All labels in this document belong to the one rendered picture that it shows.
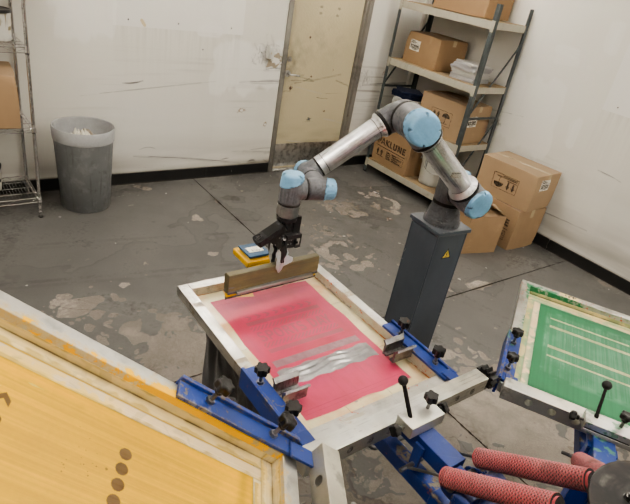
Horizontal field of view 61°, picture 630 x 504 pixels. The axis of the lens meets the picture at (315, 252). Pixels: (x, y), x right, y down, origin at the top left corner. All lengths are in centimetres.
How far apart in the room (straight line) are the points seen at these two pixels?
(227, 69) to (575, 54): 307
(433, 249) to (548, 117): 347
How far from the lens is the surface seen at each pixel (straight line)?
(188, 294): 191
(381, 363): 181
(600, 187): 533
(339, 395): 165
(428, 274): 230
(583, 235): 545
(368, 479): 274
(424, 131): 184
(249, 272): 184
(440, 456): 147
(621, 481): 124
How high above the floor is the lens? 206
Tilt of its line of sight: 28 degrees down
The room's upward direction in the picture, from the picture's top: 11 degrees clockwise
